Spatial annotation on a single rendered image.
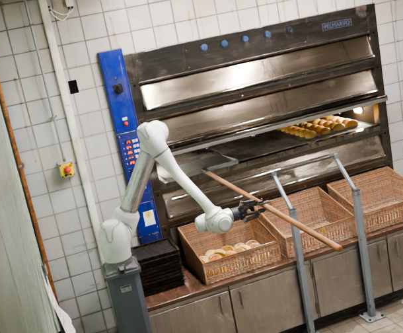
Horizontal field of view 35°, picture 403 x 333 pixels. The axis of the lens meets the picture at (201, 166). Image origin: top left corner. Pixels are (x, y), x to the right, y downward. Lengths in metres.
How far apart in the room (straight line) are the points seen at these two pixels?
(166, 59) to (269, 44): 0.77
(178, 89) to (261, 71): 0.63
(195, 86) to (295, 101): 0.78
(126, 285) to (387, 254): 1.98
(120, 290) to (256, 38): 2.04
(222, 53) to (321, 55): 0.77
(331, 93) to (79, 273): 2.25
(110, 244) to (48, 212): 0.92
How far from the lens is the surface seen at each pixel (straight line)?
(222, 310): 4.21
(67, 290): 4.50
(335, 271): 4.50
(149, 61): 4.31
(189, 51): 4.39
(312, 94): 4.76
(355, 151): 5.01
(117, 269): 3.54
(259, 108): 4.58
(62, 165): 4.19
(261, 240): 4.55
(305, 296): 4.38
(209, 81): 4.43
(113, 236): 3.49
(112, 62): 4.21
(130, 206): 3.64
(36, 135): 4.22
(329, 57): 4.81
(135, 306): 3.63
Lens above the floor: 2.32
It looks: 14 degrees down
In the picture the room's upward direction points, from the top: 11 degrees counter-clockwise
